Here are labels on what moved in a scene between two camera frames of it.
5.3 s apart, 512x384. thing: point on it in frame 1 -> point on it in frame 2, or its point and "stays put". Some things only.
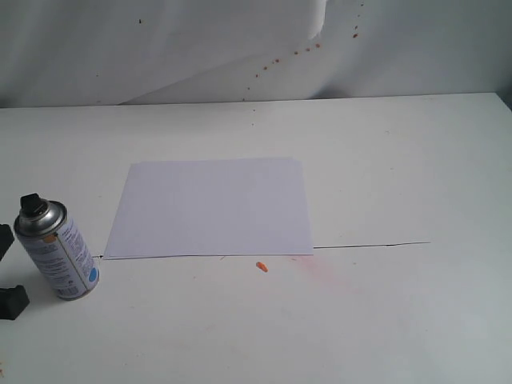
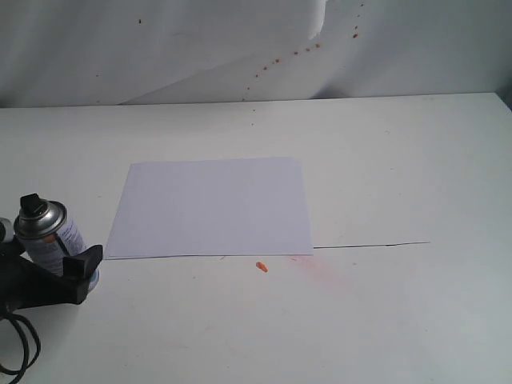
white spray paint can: x=46 y=233 stays put
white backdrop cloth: x=83 y=53 stays put
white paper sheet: x=178 y=207 stays put
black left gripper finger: x=13 y=301 -> x=78 y=273
